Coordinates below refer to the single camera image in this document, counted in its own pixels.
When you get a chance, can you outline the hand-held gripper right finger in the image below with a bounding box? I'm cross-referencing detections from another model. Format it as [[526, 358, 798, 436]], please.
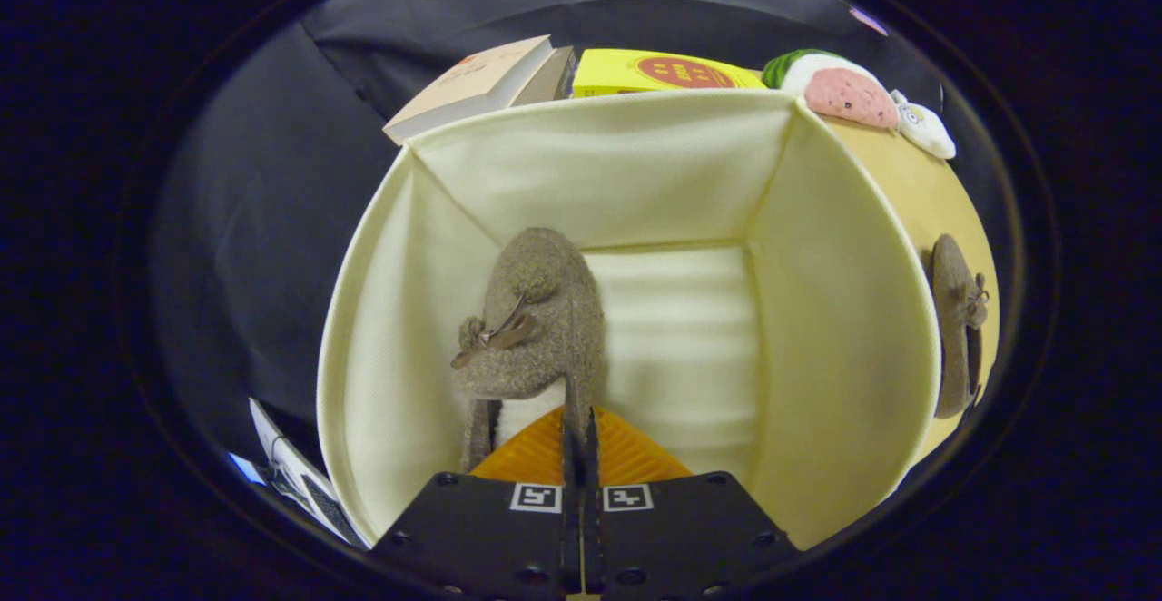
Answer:
[[581, 406, 800, 600]]

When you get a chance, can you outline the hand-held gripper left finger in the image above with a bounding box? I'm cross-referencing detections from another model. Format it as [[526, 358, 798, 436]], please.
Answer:
[[372, 374, 582, 600]]

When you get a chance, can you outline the brown shoe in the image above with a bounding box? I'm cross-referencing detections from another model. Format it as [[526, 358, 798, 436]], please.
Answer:
[[928, 233, 990, 420], [451, 227, 606, 475]]

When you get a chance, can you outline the cream fabric storage box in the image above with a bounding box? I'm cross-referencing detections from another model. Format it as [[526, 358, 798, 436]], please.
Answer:
[[316, 88, 942, 552]]

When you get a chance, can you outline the white and grey device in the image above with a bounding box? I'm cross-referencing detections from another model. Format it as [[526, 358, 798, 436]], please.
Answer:
[[249, 399, 369, 549]]

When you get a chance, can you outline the beige book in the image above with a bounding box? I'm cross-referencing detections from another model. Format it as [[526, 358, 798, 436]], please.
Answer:
[[382, 35, 556, 146]]

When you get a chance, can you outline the yellow book with red circle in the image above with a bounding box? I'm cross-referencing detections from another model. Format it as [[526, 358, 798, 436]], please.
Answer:
[[572, 48, 768, 99]]

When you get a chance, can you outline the grey book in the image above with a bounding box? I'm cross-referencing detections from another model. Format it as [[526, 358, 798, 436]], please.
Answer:
[[513, 45, 576, 107]]

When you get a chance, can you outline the watermelon slice plush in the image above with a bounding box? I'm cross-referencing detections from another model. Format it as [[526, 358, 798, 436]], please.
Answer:
[[761, 49, 901, 132]]

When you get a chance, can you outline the white plush toy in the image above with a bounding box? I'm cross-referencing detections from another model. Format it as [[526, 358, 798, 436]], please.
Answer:
[[890, 89, 957, 161]]

